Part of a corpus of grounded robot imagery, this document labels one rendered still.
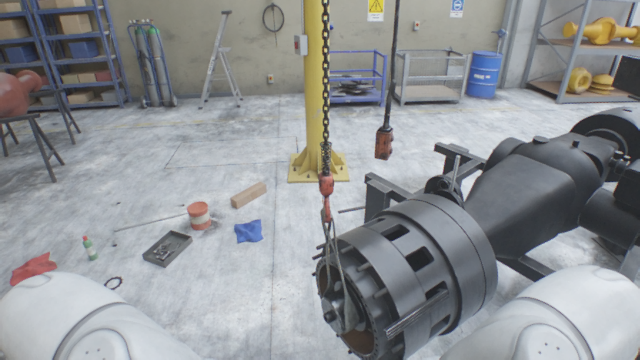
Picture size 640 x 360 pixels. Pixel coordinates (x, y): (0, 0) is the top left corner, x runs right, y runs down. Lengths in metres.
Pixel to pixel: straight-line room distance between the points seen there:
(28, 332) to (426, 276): 1.03
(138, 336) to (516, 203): 1.61
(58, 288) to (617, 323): 0.73
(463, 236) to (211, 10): 6.25
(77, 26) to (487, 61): 7.69
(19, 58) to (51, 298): 7.67
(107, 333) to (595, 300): 0.59
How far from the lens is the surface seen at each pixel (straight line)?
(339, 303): 1.24
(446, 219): 1.33
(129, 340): 0.43
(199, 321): 2.45
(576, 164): 2.16
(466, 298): 1.32
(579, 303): 0.53
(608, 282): 0.59
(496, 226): 1.67
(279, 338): 2.26
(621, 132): 3.21
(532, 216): 1.79
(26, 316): 0.57
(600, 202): 2.19
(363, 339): 1.44
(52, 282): 0.59
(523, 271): 2.08
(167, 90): 6.88
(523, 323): 0.44
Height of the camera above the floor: 1.89
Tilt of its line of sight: 28 degrees down
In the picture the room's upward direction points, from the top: 1 degrees counter-clockwise
